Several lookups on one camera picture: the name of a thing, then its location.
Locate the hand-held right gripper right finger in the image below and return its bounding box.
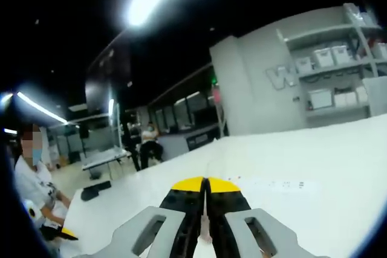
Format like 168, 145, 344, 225
205, 176, 321, 258

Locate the black pouch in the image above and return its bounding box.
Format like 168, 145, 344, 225
80, 181, 112, 201

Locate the grey monitor desk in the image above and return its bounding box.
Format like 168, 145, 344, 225
81, 148, 128, 181

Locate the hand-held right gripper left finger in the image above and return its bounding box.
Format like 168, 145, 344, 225
93, 176, 208, 258

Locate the group of white storage bins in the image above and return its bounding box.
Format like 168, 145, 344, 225
294, 43, 387, 111

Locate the grey leaning board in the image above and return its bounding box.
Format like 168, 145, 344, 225
362, 76, 387, 117

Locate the straight ceiling strip light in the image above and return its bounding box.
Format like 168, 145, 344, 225
15, 90, 70, 125

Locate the grey shelf unit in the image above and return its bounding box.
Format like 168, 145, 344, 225
276, 2, 387, 120

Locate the grey counter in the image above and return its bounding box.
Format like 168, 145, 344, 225
157, 124, 220, 161

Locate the person's white clothed torso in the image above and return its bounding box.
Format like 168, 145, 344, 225
13, 153, 72, 228

